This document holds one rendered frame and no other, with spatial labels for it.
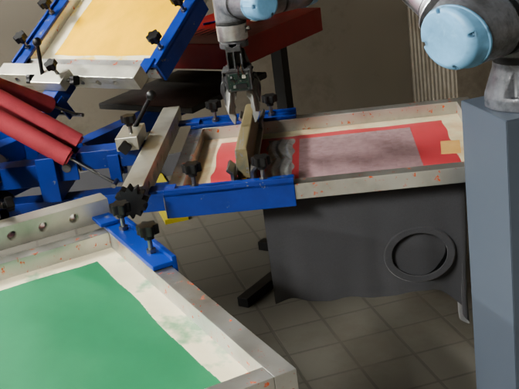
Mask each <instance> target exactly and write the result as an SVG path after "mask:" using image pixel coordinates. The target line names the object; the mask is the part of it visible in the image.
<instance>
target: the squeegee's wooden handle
mask: <svg viewBox="0 0 519 389"><path fill-rule="evenodd" d="M258 129H259V123H258V119H257V121H256V122H254V119H253V109H252V108H251V104H246V106H245V110H244V114H243V119H242V123H241V127H240V130H239V136H238V139H237V142H236V149H235V156H236V166H237V172H238V178H239V179H240V178H251V177H250V168H251V157H253V155H254V150H255V146H256V138H257V133H258Z"/></svg>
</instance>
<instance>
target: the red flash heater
mask: <svg viewBox="0 0 519 389"><path fill-rule="evenodd" d="M250 20H251V19H247V20H246V25H249V29H247V32H248V38H247V39H248V42H249V45H248V46H245V47H243V48H244V49H245V51H246V55H247V56H248V58H249V61H250V63H252V62H254V61H256V60H258V59H261V58H263V57H264V56H268V55H269V54H271V53H273V52H276V51H278V50H280V49H283V48H285V47H287V46H289V45H292V44H294V43H295V42H298V41H300V40H302V39H305V38H307V37H309V36H312V35H313V34H315V33H318V32H320V31H322V30H323V28H322V20H321V8H297V9H294V10H290V11H287V12H281V13H279V14H275V15H273V16H272V17H271V18H270V19H267V20H262V21H258V22H251V21H250ZM213 21H215V15H214V13H212V14H210V15H207V16H205V17H204V19H203V20H202V22H201V24H200V25H199V27H198V28H197V30H196V32H195V34H194V35H193V37H192V39H191V41H190V42H189V44H188V46H187V47H186V49H185V51H184V52H183V54H182V55H181V58H180V60H179V61H178V63H177V64H176V66H175V68H174V69H222V68H223V67H224V66H226V65H227V60H226V50H225V49H220V47H219V41H218V38H217V33H216V27H215V23H212V24H208V25H203V23H206V22H213Z"/></svg>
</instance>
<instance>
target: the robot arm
mask: <svg viewBox="0 0 519 389"><path fill-rule="evenodd" d="M317 1H318V0H212V4H213V9H214V15H215V27H216V33H217V38H218V41H219V47H220V49H225V50H226V60H227V65H226V66H224V67H223V68H222V82H221V86H220V90H221V94H222V97H223V99H224V101H225V104H226V109H227V112H228V114H229V117H230V119H231V121H232V122H233V123H234V124H236V118H237V115H236V105H235V100H236V97H237V92H239V91H246V95H247V97H248V98H249V99H250V101H251V108H252V109H253V119H254V122H256V121H257V119H258V116H259V113H260V97H261V82H260V79H259V77H258V76H257V72H253V66H252V64H251V63H250V61H249V58H248V56H247V55H246V51H245V49H244V48H243V47H245V46H248V45H249V42H248V39H247V38H248V32H247V29H249V25H246V20H247V19H251V20H253V21H262V20H267V19H270V18H271V17H272V16H273V15H275V14H279V13H281V12H287V11H290V10H294V9H297V8H306V7H308V6H309V5H313V4H315V3H316V2H317ZM402 1H403V2H404V3H405V4H406V5H407V6H408V7H410V9H411V10H413V11H414V13H415V14H417V16H418V17H419V28H420V30H421V39H422V42H424V43H425V44H426V45H425V46H424V49H425V51H426V52H427V54H428V55H429V57H430V58H431V59H432V60H433V61H434V62H435V63H437V64H438V65H440V66H442V67H444V68H447V69H454V70H458V69H469V68H473V67H475V66H479V65H480V64H482V63H485V62H488V61H491V60H492V67H491V71H490V75H489V78H488V81H487V86H486V89H485V92H484V105H485V107H487V108H489V109H491V110H496V111H500V112H506V113H519V0H402Z"/></svg>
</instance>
